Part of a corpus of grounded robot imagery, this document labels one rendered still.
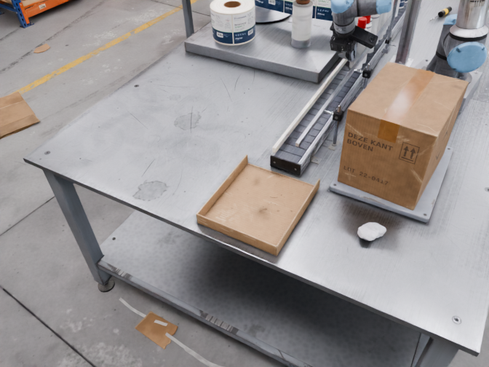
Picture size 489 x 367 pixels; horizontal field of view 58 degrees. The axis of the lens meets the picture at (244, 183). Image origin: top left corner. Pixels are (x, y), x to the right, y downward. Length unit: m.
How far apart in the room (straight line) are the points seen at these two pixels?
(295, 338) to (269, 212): 0.63
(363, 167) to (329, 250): 0.27
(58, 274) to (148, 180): 1.08
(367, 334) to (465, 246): 0.64
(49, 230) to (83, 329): 0.68
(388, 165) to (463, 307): 0.41
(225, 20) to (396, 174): 1.10
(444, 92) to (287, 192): 0.53
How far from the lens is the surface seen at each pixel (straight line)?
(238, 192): 1.39
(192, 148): 1.57
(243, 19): 2.06
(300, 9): 1.99
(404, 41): 2.07
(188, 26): 3.84
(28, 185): 2.99
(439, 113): 1.28
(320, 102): 1.70
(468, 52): 1.68
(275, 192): 1.38
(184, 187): 1.43
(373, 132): 1.25
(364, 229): 1.27
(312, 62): 1.96
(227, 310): 1.85
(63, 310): 2.30
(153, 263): 2.03
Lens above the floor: 1.81
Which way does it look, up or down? 44 degrees down
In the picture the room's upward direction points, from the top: 3 degrees counter-clockwise
